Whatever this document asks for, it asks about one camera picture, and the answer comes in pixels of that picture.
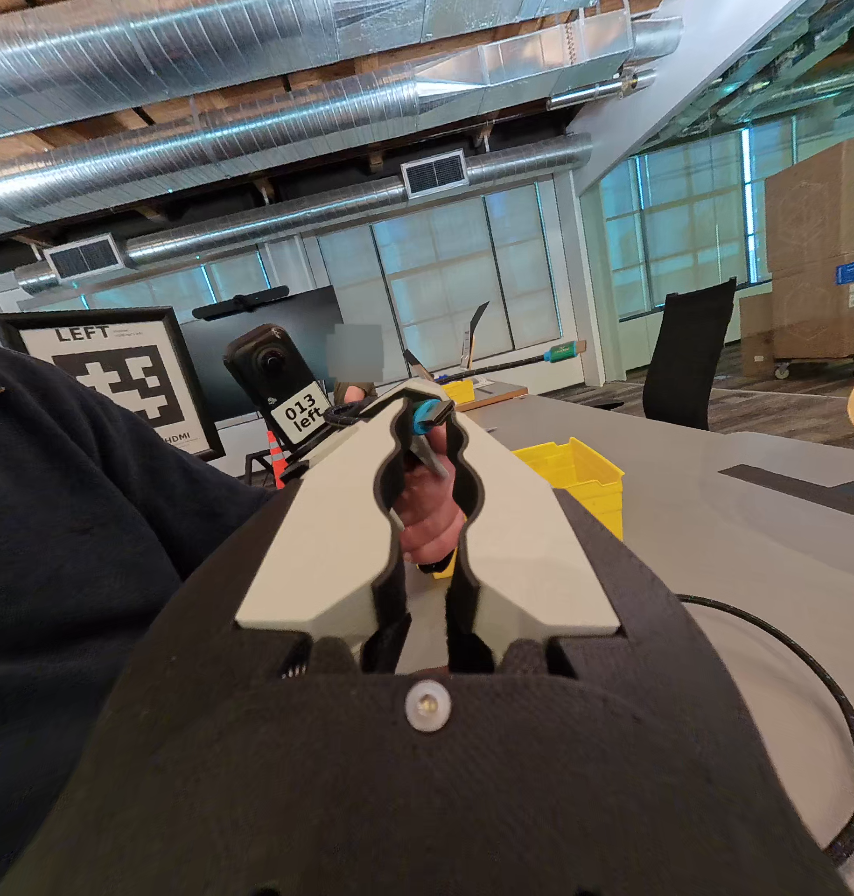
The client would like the person's left hand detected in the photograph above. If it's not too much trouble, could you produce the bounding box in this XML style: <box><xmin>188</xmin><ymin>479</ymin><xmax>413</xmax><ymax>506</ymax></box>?
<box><xmin>397</xmin><ymin>462</ymin><xmax>470</xmax><ymax>568</ymax></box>

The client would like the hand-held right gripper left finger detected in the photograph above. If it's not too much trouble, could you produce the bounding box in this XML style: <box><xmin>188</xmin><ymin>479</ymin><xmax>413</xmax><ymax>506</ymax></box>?
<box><xmin>236</xmin><ymin>397</ymin><xmax>417</xmax><ymax>631</ymax></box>

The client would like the framed patterned sign board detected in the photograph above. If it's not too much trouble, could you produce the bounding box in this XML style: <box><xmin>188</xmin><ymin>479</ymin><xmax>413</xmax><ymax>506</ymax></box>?
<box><xmin>0</xmin><ymin>306</ymin><xmax>225</xmax><ymax>460</ymax></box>

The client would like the black chair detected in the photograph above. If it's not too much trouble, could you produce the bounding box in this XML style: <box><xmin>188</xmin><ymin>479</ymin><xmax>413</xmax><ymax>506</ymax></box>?
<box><xmin>642</xmin><ymin>278</ymin><xmax>739</xmax><ymax>431</ymax></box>

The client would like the cardboard box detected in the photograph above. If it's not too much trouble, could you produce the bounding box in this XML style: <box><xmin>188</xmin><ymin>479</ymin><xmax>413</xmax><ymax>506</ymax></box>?
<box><xmin>740</xmin><ymin>138</ymin><xmax>854</xmax><ymax>379</ymax></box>

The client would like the person's left forearm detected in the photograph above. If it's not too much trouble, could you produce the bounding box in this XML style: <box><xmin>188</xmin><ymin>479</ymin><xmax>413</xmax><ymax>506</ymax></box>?
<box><xmin>0</xmin><ymin>343</ymin><xmax>281</xmax><ymax>896</ymax></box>

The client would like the round metal ventilation duct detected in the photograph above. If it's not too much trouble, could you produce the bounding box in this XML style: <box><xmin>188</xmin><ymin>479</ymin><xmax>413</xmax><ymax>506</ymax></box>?
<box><xmin>14</xmin><ymin>133</ymin><xmax>596</xmax><ymax>295</ymax></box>
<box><xmin>0</xmin><ymin>70</ymin><xmax>638</xmax><ymax>225</ymax></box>
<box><xmin>0</xmin><ymin>0</ymin><xmax>442</xmax><ymax>141</ymax></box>

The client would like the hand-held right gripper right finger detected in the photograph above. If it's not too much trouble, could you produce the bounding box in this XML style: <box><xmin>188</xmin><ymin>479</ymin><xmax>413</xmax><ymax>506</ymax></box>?
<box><xmin>441</xmin><ymin>418</ymin><xmax>624</xmax><ymax>642</ymax></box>

